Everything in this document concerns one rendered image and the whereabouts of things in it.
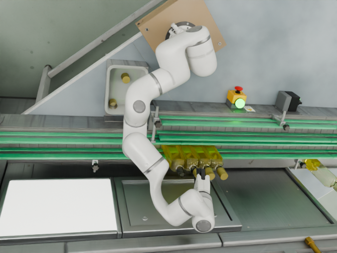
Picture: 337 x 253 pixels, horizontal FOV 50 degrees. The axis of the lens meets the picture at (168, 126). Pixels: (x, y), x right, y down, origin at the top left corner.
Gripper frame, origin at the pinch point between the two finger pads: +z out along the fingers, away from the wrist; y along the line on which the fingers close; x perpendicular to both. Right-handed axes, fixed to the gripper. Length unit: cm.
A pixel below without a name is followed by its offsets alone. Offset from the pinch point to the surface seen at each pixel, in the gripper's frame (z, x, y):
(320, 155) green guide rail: 41, -66, -3
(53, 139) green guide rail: 8, 60, 2
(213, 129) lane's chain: 32.5, -7.2, 6.0
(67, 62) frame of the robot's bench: 81, 75, 11
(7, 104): 73, 107, -18
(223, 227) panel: -11.9, -11.7, -13.7
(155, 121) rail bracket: 13.3, 20.3, 14.3
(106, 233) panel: -23.1, 31.6, -14.0
